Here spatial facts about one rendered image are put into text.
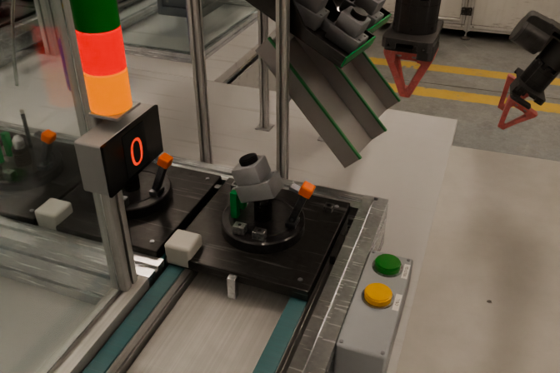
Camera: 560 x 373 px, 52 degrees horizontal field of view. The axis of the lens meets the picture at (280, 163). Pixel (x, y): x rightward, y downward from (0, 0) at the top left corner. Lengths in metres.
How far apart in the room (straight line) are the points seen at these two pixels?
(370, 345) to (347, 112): 0.53
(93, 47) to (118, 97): 0.07
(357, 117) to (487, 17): 3.79
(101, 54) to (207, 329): 0.43
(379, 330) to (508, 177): 0.67
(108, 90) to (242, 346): 0.41
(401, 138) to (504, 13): 3.50
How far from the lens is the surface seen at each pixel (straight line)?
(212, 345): 0.87
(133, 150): 0.74
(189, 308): 0.92
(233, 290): 0.90
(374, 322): 0.84
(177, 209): 1.03
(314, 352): 0.81
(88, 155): 0.71
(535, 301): 1.09
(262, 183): 0.90
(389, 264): 0.91
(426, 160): 1.41
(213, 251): 0.93
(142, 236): 0.98
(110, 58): 0.68
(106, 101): 0.70
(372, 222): 1.01
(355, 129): 1.17
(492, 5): 4.90
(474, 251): 1.16
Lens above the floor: 1.57
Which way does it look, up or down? 31 degrees down
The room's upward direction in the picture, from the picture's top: straight up
